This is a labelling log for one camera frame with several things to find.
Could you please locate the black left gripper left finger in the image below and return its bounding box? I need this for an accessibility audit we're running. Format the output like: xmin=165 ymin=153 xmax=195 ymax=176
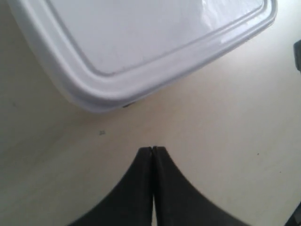
xmin=70 ymin=147 xmax=153 ymax=226

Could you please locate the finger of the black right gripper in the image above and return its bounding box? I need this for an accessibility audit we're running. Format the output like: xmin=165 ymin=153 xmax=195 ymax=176
xmin=293 ymin=40 xmax=301 ymax=71

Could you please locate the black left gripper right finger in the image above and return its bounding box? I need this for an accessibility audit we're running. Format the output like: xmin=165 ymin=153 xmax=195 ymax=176
xmin=152 ymin=146 xmax=245 ymax=226

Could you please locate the white lidded plastic container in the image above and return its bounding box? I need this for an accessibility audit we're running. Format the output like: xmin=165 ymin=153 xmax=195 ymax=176
xmin=8 ymin=0 xmax=277 ymax=113

